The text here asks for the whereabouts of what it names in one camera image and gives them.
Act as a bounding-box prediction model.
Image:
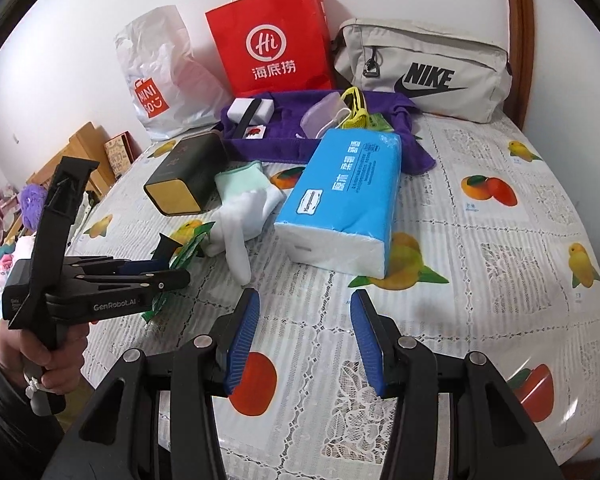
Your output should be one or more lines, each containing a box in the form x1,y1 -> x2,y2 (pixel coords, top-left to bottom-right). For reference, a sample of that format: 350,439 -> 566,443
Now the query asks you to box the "black strap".
235,100 -> 262,139

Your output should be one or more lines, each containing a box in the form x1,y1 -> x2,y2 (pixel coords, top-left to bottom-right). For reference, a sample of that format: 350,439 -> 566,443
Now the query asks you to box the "black tea tin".
143,132 -> 229,217

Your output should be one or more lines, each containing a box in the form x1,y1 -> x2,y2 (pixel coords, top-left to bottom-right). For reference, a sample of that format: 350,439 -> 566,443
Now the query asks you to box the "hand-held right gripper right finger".
350,289 -> 565,480

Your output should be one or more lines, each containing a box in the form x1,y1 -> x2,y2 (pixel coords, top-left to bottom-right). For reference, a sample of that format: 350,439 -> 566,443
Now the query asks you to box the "beige waist bag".
332,17 -> 514,124

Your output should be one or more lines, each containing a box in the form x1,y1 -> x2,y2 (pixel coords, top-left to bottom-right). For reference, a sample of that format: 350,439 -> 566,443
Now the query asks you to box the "light wooden bed board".
26,121 -> 131,198

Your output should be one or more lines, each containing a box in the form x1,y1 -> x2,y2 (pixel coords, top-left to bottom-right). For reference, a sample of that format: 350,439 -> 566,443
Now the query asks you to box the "green packet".
141,221 -> 217,322
364,114 -> 397,134

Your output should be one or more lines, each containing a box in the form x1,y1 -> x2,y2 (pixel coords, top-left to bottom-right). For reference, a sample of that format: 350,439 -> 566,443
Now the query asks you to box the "person's left forearm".
0,355 -> 68,480

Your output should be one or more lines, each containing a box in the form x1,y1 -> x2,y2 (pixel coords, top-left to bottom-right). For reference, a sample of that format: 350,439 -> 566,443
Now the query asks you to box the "white glove mint cuff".
214,160 -> 287,221
201,207 -> 255,284

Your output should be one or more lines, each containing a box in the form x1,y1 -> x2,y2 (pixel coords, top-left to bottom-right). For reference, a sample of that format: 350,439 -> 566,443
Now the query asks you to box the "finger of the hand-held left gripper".
79,269 -> 191,293
62,232 -> 185,275

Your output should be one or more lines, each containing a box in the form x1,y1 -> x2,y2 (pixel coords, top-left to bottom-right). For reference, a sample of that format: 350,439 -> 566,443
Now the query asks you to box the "brown wooden frame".
500,0 -> 536,122

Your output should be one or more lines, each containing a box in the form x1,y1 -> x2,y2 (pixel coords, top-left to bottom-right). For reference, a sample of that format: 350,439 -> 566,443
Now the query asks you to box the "white plastic bag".
114,5 -> 231,142

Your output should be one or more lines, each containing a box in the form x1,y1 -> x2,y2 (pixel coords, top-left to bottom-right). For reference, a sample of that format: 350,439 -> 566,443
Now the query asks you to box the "person's left hand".
0,326 -> 89,397

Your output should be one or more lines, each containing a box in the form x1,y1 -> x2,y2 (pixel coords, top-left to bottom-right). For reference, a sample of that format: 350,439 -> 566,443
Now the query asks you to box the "purple fabric organizer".
220,89 -> 435,176

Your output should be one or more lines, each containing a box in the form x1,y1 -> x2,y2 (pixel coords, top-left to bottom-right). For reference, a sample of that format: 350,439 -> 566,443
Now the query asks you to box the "pile of colourful clothes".
0,237 -> 33,333

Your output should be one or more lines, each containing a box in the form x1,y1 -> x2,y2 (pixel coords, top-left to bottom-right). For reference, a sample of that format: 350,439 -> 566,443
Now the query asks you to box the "yellow black clip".
339,87 -> 371,130

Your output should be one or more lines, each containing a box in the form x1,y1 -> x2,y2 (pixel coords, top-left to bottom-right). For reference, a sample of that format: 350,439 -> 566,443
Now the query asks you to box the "purple plush toy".
20,184 -> 49,228

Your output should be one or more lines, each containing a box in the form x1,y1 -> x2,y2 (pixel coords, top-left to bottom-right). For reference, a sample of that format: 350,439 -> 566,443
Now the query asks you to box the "red paper bag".
205,0 -> 338,98

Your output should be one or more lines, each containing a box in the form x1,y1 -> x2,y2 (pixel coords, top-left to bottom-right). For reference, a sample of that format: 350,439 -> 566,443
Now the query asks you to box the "clear plastic container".
300,92 -> 349,139

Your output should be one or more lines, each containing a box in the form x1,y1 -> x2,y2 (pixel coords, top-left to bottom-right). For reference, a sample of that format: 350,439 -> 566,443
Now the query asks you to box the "brown patterned box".
104,131 -> 134,177

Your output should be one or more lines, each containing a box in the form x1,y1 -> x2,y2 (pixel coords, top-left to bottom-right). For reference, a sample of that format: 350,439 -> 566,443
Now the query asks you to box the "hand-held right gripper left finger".
42,287 -> 261,480

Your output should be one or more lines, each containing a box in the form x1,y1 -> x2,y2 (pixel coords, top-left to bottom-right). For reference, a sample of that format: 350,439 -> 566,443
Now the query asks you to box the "white box with black band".
228,97 -> 274,127

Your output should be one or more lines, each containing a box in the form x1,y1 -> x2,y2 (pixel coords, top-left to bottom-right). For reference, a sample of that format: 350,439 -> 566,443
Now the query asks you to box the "blue tissue pack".
273,128 -> 403,279

